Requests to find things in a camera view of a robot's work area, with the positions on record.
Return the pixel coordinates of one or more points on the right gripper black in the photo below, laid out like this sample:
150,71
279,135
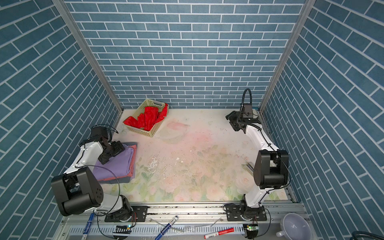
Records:
231,116

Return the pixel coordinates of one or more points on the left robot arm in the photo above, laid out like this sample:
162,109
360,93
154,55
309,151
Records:
79,189

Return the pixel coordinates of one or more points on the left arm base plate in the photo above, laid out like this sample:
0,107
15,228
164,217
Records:
134,214

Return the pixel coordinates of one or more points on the red t shirt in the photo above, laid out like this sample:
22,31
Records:
146,121

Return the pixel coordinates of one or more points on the blue marker pen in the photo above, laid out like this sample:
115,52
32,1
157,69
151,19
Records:
166,228

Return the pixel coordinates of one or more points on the aluminium mounting rail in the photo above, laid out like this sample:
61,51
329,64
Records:
197,219

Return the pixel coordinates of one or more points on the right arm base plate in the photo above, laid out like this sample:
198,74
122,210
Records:
237,213

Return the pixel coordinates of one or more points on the blue pen at left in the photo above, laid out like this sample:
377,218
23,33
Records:
87,227

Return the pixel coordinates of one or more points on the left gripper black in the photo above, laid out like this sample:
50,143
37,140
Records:
118,147

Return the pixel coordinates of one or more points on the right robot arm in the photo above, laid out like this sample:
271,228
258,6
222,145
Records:
271,168

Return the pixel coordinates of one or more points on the purple t shirt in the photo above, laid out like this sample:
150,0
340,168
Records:
115,163

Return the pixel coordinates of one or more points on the red marker pen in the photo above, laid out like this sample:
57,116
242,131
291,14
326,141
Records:
219,233

